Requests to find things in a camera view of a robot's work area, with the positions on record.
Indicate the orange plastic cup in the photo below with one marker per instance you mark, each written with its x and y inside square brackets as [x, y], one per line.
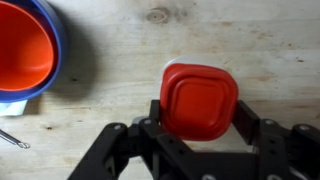
[23, 50]

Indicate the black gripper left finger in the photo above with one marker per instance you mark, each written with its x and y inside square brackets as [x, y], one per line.
[110, 150]

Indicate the blue plastic bowl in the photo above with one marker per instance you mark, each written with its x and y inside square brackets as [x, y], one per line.
[59, 43]

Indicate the clear plastic lunch box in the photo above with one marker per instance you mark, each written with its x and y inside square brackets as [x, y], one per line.
[176, 60]

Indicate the thin metal utensil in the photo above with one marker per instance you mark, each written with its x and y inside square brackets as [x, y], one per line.
[13, 140]

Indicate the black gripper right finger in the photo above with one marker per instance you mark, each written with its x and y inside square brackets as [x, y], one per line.
[283, 153]

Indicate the red lunch box lid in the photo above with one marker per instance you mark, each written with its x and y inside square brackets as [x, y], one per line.
[198, 100]

